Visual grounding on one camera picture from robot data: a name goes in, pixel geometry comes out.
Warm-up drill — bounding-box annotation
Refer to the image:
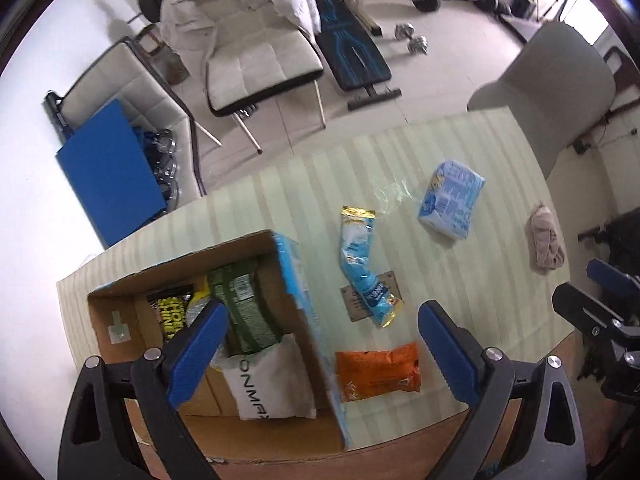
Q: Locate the grey chair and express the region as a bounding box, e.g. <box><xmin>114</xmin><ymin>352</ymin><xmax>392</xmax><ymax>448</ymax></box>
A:
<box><xmin>466</xmin><ymin>20</ymin><xmax>617</xmax><ymax>181</ymax></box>

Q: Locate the black equipment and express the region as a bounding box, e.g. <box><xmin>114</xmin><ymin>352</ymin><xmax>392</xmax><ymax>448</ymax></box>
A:
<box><xmin>577</xmin><ymin>212</ymin><xmax>640</xmax><ymax>263</ymax></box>

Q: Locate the cardboard box with blue side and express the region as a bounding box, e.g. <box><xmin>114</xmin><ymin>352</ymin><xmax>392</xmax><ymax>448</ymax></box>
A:
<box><xmin>86</xmin><ymin>230</ymin><xmax>357</xmax><ymax>462</ymax></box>

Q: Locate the green snack packet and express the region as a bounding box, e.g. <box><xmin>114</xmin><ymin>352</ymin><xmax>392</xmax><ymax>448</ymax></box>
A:
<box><xmin>206</xmin><ymin>260</ymin><xmax>283</xmax><ymax>355</ymax></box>

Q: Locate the white cushioned bench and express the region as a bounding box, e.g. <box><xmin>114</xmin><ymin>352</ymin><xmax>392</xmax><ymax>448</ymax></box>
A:
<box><xmin>57</xmin><ymin>37</ymin><xmax>224</xmax><ymax>197</ymax></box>

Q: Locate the black handheld device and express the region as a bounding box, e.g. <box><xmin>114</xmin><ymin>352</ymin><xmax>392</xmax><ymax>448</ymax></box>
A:
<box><xmin>44</xmin><ymin>90</ymin><xmax>75</xmax><ymax>137</ymax></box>

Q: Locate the black power adapter with cable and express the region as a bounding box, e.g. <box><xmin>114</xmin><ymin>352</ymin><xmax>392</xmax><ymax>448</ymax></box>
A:
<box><xmin>571</xmin><ymin>129</ymin><xmax>640</xmax><ymax>157</ymax></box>

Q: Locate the small metal plate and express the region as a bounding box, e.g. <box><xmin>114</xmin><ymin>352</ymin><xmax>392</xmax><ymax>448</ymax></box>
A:
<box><xmin>340</xmin><ymin>271</ymin><xmax>402</xmax><ymax>322</ymax></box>

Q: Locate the pink cloth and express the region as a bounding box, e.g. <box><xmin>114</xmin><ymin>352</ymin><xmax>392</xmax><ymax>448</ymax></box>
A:
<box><xmin>529</xmin><ymin>204</ymin><xmax>569</xmax><ymax>274</ymax></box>

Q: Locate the blue tissue pack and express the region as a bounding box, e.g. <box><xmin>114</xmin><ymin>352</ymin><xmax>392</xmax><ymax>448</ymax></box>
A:
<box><xmin>417</xmin><ymin>159</ymin><xmax>487</xmax><ymax>242</ymax></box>

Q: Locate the black and blue weight bench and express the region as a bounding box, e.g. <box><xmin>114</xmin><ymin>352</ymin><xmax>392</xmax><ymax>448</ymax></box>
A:
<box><xmin>311</xmin><ymin>0</ymin><xmax>403</xmax><ymax>112</ymax></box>

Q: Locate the brown bag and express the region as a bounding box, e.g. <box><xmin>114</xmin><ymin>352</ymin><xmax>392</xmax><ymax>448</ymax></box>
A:
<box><xmin>136</xmin><ymin>25</ymin><xmax>192</xmax><ymax>86</ymax></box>

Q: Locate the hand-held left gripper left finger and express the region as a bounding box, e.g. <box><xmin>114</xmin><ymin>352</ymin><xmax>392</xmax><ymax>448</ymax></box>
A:
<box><xmin>57</xmin><ymin>301</ymin><xmax>231</xmax><ymax>480</ymax></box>

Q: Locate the orange snack packet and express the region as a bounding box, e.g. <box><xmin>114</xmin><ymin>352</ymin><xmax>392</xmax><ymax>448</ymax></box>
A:
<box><xmin>334</xmin><ymin>341</ymin><xmax>422</xmax><ymax>404</ymax></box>

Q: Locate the pile of chrome weights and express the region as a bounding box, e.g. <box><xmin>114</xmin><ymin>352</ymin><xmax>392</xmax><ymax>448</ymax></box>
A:
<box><xmin>134</xmin><ymin>127</ymin><xmax>195</xmax><ymax>207</ymax></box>

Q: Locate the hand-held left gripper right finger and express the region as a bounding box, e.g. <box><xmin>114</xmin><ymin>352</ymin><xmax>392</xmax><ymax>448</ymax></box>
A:
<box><xmin>418</xmin><ymin>301</ymin><xmax>587</xmax><ymax>480</ymax></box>

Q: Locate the white soft bag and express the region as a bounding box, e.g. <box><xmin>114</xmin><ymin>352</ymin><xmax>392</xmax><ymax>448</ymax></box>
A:
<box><xmin>220</xmin><ymin>334</ymin><xmax>318</xmax><ymax>422</ymax></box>

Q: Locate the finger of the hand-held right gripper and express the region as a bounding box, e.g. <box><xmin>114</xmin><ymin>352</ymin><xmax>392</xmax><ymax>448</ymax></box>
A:
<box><xmin>586</xmin><ymin>259</ymin><xmax>640</xmax><ymax>293</ymax></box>
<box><xmin>551</xmin><ymin>282</ymin><xmax>628</xmax><ymax>336</ymax></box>

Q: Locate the long blue snack packet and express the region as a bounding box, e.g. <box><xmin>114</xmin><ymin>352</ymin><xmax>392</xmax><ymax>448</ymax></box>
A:
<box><xmin>340</xmin><ymin>205</ymin><xmax>404</xmax><ymax>329</ymax></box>

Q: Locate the white cushioned chair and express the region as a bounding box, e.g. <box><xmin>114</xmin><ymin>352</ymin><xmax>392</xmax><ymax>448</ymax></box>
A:
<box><xmin>202</xmin><ymin>20</ymin><xmax>329</xmax><ymax>155</ymax></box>

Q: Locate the chrome dumbbell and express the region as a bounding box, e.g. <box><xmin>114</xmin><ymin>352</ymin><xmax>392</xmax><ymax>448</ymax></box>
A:
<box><xmin>394</xmin><ymin>22</ymin><xmax>431</xmax><ymax>57</ymax></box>

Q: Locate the black and yellow packet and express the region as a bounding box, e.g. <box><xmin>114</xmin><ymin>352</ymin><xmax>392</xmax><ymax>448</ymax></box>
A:
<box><xmin>146</xmin><ymin>284</ymin><xmax>196</xmax><ymax>343</ymax></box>

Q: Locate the white down jacket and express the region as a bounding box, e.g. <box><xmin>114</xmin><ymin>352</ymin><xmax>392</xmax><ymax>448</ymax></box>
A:
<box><xmin>160</xmin><ymin>0</ymin><xmax>322</xmax><ymax>80</ymax></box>

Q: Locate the blue board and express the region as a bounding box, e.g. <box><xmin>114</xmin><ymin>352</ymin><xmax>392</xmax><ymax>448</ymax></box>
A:
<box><xmin>55</xmin><ymin>99</ymin><xmax>169</xmax><ymax>249</ymax></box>

